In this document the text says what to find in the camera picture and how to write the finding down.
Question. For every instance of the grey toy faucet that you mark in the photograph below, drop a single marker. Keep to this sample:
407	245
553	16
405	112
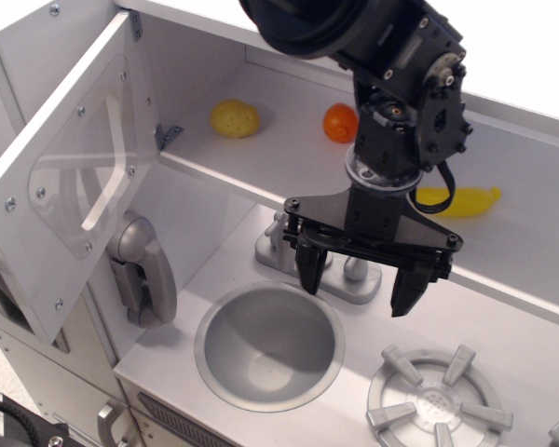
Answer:
351	279

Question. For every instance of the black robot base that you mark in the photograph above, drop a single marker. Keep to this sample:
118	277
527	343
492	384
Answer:
21	427

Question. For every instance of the yellow toy banana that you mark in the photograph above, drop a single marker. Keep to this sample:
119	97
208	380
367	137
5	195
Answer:
467	201

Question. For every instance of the round metal sink bowl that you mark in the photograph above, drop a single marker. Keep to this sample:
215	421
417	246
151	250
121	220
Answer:
269	347

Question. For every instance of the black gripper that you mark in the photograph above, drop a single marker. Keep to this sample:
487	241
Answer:
381	229

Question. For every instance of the grey oven door handle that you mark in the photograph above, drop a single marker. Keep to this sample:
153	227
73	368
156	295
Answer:
111	427

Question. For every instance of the orange toy fruit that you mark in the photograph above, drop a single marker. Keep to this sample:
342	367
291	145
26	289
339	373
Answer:
340	123

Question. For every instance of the yellow toy potato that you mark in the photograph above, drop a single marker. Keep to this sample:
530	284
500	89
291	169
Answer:
234	119

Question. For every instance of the white toy kitchen cabinet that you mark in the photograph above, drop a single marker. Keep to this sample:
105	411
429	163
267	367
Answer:
211	197

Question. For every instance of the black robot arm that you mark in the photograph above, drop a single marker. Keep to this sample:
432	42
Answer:
407	66

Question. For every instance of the white microwave door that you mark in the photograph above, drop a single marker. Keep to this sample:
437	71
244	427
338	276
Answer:
68	178

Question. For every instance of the grey toy phone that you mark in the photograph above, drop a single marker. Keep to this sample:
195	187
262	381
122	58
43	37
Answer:
142	272

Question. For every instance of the grey toy stove burner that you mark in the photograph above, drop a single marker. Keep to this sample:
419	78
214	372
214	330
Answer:
434	398

